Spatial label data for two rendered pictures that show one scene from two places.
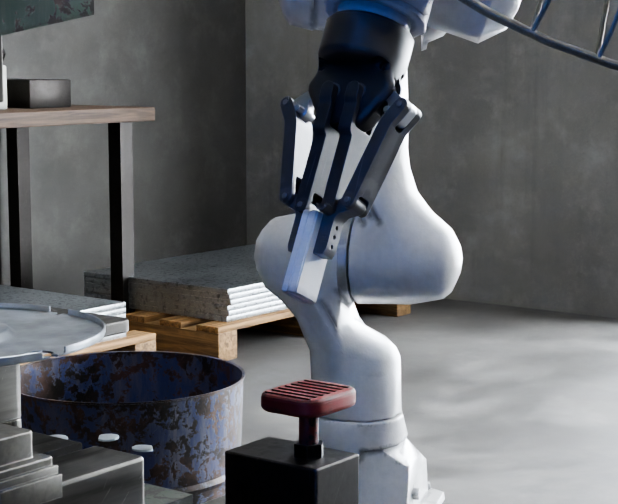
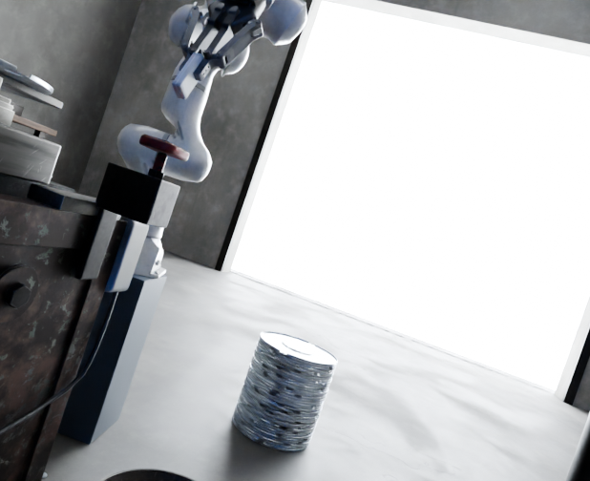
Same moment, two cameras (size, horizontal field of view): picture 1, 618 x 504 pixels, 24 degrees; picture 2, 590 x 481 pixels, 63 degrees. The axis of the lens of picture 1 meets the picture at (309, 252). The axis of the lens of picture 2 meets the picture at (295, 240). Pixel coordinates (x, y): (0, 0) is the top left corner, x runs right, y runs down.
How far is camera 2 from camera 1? 0.51 m
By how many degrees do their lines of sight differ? 24
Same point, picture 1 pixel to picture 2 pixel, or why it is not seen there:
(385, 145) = (244, 37)
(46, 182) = not seen: outside the picture
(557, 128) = (205, 195)
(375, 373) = not seen: hidden behind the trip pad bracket
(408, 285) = (186, 169)
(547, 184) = (196, 213)
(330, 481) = (164, 191)
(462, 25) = (274, 29)
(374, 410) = not seen: hidden behind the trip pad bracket
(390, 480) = (150, 252)
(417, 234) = (197, 149)
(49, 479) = (6, 109)
